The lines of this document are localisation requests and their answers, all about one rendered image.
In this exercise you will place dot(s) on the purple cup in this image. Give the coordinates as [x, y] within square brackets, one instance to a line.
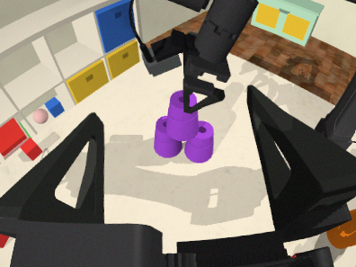
[200, 148]
[164, 145]
[180, 125]

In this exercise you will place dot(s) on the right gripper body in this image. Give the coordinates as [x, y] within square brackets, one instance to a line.
[205, 54]

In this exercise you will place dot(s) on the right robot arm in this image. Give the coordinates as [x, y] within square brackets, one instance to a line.
[232, 15]

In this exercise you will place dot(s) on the orange cup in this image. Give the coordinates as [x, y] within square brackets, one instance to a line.
[350, 227]
[334, 240]
[340, 234]

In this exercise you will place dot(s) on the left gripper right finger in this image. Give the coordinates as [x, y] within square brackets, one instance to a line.
[323, 174]

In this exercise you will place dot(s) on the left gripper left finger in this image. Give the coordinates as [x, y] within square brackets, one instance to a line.
[33, 198]

